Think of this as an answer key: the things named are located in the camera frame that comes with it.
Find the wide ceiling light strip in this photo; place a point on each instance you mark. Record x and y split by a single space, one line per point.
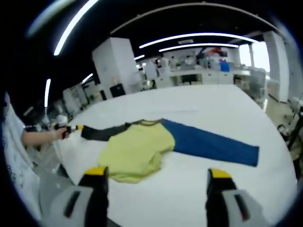
73 26

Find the long ceiling light strip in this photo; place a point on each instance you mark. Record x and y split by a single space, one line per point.
196 36
198 45

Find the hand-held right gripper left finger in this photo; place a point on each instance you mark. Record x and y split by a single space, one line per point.
85 201

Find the white lab counter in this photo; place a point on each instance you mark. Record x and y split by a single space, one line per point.
196 76

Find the blue storage bin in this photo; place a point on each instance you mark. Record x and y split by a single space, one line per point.
225 66

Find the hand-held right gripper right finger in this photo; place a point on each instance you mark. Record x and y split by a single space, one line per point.
225 201

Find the black chair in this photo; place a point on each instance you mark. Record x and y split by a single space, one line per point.
117 90

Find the yellow black blue garment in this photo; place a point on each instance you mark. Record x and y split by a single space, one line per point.
142 146

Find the person's white printed shirt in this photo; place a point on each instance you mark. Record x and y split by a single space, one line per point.
14 153

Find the ceiling air vent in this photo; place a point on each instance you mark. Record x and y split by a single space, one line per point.
185 41

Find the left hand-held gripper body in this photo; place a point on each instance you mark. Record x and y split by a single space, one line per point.
63 130

